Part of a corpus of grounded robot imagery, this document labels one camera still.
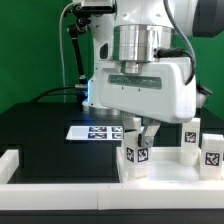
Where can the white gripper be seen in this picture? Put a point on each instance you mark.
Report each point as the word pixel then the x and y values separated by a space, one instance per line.
pixel 159 93

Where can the white square tabletop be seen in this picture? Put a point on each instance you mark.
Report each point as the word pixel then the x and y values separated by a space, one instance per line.
pixel 165 166

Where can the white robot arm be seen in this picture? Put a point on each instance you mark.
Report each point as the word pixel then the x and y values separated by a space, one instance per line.
pixel 136 69

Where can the white marker sheet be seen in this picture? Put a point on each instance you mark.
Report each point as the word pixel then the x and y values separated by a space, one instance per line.
pixel 98 133

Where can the white front fence bar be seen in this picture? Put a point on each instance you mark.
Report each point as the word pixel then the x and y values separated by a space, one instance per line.
pixel 152 195

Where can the white fence bar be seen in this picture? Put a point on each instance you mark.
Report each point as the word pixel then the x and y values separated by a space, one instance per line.
pixel 152 195
pixel 9 162

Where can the white left fence bar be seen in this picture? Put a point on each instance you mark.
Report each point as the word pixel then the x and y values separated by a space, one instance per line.
pixel 9 162

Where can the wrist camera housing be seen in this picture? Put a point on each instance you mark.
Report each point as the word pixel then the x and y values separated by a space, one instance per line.
pixel 201 95

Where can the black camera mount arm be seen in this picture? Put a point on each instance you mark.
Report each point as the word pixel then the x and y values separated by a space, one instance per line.
pixel 78 46

